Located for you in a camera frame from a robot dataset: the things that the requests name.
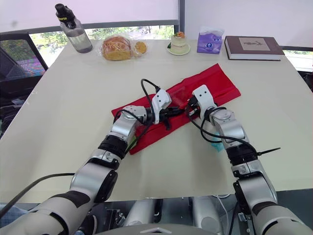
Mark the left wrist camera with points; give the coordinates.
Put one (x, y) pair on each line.
(161, 99)

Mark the red mesh pouch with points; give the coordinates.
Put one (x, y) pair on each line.
(215, 80)

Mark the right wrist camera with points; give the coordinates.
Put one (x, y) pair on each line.
(204, 98)

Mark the brown hardcover book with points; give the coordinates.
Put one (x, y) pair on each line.
(254, 47)

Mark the toy cake on plate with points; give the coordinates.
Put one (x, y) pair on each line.
(178, 44)

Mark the purple tissue box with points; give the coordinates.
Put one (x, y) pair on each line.
(209, 42)

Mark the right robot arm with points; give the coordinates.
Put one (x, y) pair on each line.
(232, 127)

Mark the black mesh chair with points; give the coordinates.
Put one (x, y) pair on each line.
(17, 58)

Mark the clear water bottle black cap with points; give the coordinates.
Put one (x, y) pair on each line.
(77, 31)

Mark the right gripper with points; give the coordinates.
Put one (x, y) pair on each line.
(193, 109)

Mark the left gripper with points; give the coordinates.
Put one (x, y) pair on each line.
(163, 114)

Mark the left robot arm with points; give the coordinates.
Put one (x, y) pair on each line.
(117, 129)

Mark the bread in clear bag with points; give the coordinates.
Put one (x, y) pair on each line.
(117, 49)

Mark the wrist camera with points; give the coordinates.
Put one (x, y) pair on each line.
(161, 99)
(204, 98)

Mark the small green pack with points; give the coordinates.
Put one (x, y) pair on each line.
(132, 144)

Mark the robot body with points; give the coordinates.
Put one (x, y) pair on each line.
(205, 215)

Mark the small teal pack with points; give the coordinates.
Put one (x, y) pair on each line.
(217, 144)

